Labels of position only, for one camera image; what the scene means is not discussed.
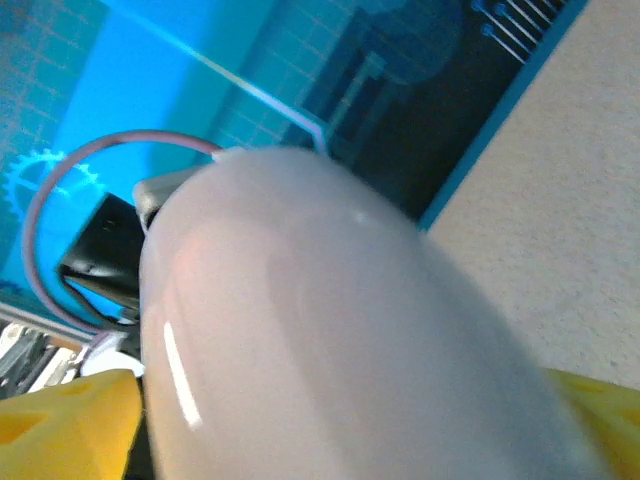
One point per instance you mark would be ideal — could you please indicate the pale pink mug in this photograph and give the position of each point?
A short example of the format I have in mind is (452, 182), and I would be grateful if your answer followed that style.
(325, 325)

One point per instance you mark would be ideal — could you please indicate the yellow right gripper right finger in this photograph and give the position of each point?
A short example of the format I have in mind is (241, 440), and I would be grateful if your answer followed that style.
(615, 425)

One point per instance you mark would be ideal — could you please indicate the aluminium frame post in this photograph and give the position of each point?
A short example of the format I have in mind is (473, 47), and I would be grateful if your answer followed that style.
(30, 350)

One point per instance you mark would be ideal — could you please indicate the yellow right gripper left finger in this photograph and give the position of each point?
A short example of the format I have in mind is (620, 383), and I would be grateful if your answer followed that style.
(60, 440)

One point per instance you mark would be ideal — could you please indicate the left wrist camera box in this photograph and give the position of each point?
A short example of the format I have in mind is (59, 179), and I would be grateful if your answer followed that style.
(155, 192)

